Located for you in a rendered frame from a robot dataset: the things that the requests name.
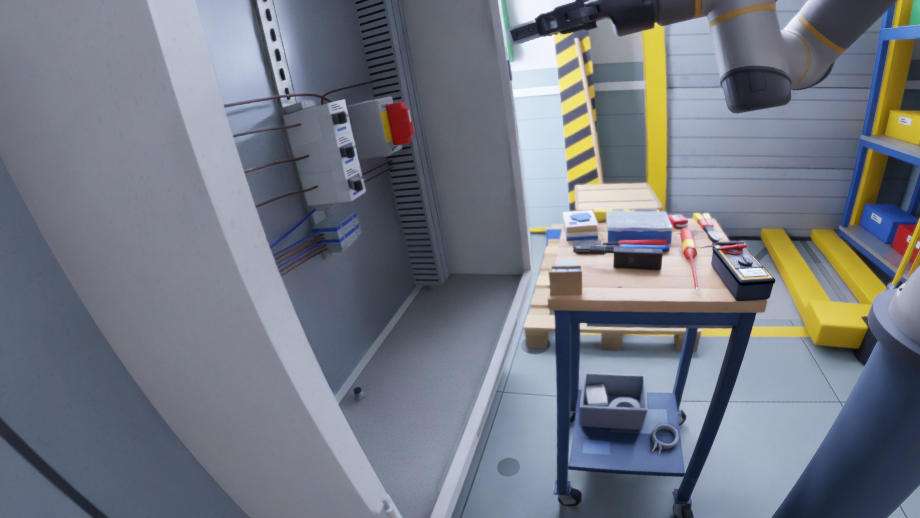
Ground yellow storage box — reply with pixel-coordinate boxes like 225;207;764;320
883;109;920;146

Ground yellow floor barrier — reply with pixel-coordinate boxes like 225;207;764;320
809;227;890;305
759;227;872;351

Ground blue storage bin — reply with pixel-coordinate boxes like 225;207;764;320
859;202;918;245

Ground grey hose clamp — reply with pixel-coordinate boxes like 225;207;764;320
649;423;681;456

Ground grey blue flat box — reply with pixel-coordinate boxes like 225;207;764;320
605;209;675;246

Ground grey breaker block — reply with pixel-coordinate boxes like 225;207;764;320
283;98;368;210

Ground grey isolator housing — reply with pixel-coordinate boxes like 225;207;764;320
347;96;404;161

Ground blue yellow shelf rack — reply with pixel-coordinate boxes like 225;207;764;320
836;0;920;283

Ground wooden stick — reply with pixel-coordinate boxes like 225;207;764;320
574;34;604;185

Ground green wall sign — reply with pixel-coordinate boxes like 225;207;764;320
499;0;516;63

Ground brown wire bundle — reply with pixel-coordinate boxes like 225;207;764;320
273;233;330;278

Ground black handle tie bar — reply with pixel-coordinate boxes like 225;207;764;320
613;246;664;272

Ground grey electrical cabinet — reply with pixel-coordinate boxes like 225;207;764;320
193;0;535;518

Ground grey cabinet door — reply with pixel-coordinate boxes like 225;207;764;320
0;0;404;518

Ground brown wooden block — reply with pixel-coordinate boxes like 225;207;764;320
549;265;584;298

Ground grey open bin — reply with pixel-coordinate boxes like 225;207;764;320
578;372;649;433

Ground wooden pallet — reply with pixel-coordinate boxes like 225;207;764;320
522;222;703;353

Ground grey slotted cable duct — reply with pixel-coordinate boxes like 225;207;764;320
353;0;451;286

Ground black yellow tester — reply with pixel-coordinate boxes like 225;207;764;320
710;244;777;302

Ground red yellow screwdriver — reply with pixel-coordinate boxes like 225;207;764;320
679;226;701;292

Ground blue cart with wooden top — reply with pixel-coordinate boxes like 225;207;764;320
547;219;769;518

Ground red storage bin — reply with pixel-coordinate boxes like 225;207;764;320
891;222;920;261

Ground white blue terminal block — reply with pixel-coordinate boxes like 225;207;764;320
311;212;362;254

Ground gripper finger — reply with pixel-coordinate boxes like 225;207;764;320
510;20;569;43

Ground grey perforated mounting rail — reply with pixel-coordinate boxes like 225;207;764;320
255;0;297;103

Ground blue wire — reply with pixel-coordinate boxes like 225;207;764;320
269;208;318;251

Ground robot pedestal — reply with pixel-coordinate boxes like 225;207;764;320
772;287;920;518

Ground yellow door frame post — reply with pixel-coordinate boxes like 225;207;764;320
641;23;670;210

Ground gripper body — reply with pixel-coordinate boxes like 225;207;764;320
553;0;657;37

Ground brown copper wire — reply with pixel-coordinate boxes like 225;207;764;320
224;92;333;110
243;153;311;175
255;185;319;209
321;79;375;100
232;122;303;139

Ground grey roller shutter door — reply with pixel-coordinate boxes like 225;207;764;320
664;0;877;218

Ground white blue small box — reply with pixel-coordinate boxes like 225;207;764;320
562;209;600;243

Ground yellow black striped post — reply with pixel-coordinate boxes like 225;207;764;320
552;28;604;207

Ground red yellow pliers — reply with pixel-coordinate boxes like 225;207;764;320
692;211;724;244

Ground red isolator handle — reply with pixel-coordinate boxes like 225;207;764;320
385;101;416;147

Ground wooden crate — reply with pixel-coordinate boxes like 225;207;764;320
572;181;665;214

